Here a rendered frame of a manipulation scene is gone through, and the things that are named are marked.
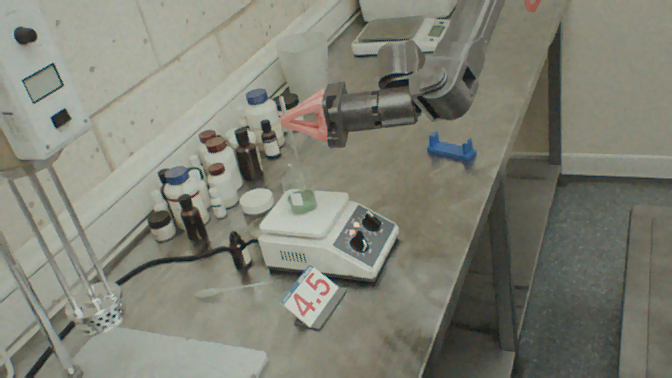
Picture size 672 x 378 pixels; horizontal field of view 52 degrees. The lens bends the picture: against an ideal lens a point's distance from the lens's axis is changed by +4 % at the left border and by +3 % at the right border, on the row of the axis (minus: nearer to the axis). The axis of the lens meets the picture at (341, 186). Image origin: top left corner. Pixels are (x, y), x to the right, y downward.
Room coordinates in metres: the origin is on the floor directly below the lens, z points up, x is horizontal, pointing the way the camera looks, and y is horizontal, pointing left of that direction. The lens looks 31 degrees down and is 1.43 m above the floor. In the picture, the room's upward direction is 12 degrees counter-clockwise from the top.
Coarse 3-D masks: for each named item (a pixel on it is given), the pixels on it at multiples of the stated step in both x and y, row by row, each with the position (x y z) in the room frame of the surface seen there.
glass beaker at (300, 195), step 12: (288, 168) 0.98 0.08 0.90; (288, 180) 0.93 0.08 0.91; (300, 180) 0.93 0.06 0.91; (312, 180) 0.95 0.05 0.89; (288, 192) 0.93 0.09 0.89; (300, 192) 0.93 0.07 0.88; (312, 192) 0.94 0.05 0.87; (288, 204) 0.94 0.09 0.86; (300, 204) 0.93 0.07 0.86; (312, 204) 0.93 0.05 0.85; (300, 216) 0.93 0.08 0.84
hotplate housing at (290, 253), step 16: (352, 208) 0.95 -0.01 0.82; (336, 224) 0.91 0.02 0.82; (272, 240) 0.91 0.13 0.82; (288, 240) 0.90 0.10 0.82; (304, 240) 0.89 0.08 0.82; (320, 240) 0.88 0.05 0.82; (272, 256) 0.91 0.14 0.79; (288, 256) 0.89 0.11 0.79; (304, 256) 0.88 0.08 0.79; (320, 256) 0.87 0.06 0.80; (336, 256) 0.85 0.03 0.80; (384, 256) 0.87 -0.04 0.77; (320, 272) 0.87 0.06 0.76; (336, 272) 0.86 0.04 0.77; (352, 272) 0.84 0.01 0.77; (368, 272) 0.83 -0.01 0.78
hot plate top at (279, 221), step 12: (324, 192) 0.99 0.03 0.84; (336, 192) 0.98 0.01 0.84; (276, 204) 0.98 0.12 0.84; (324, 204) 0.95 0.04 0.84; (336, 204) 0.94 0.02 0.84; (276, 216) 0.94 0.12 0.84; (288, 216) 0.94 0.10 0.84; (312, 216) 0.92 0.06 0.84; (324, 216) 0.91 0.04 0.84; (336, 216) 0.91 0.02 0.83; (264, 228) 0.92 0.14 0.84; (276, 228) 0.91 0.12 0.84; (288, 228) 0.90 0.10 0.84; (300, 228) 0.89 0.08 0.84; (312, 228) 0.89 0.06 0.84; (324, 228) 0.88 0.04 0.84
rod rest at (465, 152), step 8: (432, 136) 1.21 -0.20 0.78; (432, 144) 1.21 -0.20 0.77; (440, 144) 1.21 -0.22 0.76; (448, 144) 1.20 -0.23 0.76; (464, 144) 1.15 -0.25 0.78; (432, 152) 1.20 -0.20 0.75; (440, 152) 1.18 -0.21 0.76; (448, 152) 1.17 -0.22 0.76; (456, 152) 1.16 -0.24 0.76; (464, 152) 1.15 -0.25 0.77; (472, 152) 1.15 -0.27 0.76
